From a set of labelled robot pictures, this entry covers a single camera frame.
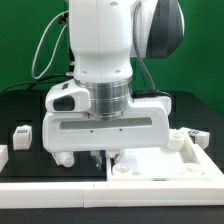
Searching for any white left fence piece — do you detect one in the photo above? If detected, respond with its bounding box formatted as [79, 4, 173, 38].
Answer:
[0, 145, 8, 172]

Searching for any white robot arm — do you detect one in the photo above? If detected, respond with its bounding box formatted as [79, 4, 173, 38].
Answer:
[42, 0, 184, 167]

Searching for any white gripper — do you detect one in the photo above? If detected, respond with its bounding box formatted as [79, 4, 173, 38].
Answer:
[42, 98, 170, 170]

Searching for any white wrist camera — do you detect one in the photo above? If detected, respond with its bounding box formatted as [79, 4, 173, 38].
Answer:
[45, 80, 91, 113]

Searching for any grey cable loop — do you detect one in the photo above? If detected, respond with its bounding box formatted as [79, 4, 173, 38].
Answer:
[30, 9, 72, 81]

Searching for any white square tabletop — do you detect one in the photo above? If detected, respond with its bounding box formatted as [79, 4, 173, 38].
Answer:
[106, 129, 224, 182]

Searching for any black cable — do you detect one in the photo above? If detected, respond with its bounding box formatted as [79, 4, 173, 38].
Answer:
[0, 73, 73, 96]

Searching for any white front fence bar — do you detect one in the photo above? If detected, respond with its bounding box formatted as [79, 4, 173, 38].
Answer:
[0, 181, 224, 209]

